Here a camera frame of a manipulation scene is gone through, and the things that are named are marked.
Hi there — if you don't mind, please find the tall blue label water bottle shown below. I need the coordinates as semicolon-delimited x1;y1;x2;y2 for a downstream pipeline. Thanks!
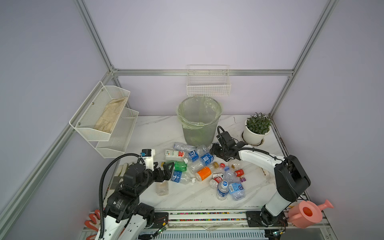
188;153;214;173

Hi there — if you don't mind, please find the short bottle blue white cap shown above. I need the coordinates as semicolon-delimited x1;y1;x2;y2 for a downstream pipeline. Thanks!
217;181;229;201

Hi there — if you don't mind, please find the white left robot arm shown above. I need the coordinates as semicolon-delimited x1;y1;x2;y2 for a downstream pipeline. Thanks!
96;163;175;240

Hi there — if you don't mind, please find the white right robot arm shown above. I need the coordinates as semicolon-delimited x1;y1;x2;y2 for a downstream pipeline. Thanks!
211;127;311;225

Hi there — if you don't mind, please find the green lined trash bin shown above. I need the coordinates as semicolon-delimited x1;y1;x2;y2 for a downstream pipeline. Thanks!
176;97;223;147

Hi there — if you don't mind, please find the clear bottle blue label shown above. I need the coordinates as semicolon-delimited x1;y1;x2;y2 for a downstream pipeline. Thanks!
171;171;196;185

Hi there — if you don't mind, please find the clear empty bottle green cap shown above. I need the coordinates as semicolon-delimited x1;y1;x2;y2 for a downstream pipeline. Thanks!
156;181;169;196

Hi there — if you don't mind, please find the green soda bottle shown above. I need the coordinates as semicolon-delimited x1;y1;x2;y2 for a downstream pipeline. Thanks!
161;161;187;172

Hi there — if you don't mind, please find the clear jar brown residue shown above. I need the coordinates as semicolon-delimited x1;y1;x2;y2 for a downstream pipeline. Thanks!
228;159;242;172

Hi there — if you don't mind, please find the small red cap bottle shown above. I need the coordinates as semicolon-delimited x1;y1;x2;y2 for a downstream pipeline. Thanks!
235;169;245;178

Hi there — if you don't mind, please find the clear crushed bottle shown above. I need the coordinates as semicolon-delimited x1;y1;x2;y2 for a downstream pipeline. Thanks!
173;142;196;153

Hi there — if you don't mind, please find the small blue label bottle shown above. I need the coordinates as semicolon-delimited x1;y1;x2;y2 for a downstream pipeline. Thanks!
184;145;212;164

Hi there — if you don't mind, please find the orange label bottle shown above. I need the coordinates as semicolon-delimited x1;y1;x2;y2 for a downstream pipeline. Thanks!
195;162;219;182

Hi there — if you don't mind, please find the potted green succulent plant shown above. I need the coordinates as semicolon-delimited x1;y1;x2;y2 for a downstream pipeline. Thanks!
243;113;272;146

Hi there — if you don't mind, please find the large crushed blue label bottle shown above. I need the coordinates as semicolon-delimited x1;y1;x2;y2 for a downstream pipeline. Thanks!
224;167;246;201

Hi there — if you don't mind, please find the white two-tier mesh shelf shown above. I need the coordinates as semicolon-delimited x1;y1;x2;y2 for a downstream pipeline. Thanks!
69;82;139;159

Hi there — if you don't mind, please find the beige cloth in shelf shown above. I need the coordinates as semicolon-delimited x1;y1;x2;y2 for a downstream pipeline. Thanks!
94;97;128;134

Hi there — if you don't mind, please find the orange white work glove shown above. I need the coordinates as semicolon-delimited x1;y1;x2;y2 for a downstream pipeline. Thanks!
84;210;101;240

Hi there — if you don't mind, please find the pink watering can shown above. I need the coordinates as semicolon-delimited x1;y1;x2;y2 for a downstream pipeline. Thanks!
287;200;334;229

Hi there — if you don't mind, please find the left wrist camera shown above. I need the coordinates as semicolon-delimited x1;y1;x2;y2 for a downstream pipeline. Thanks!
141;149;156;171

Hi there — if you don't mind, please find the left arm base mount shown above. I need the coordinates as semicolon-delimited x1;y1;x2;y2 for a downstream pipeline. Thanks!
127;212;169;229

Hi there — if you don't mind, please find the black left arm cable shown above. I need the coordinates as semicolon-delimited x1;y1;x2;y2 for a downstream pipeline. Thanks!
98;153;142;239

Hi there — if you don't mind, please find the white wire wall basket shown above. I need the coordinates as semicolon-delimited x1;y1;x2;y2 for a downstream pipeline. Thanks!
187;65;231;97

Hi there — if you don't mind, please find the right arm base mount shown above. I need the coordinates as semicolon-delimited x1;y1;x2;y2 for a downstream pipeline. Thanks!
246;211;288;228

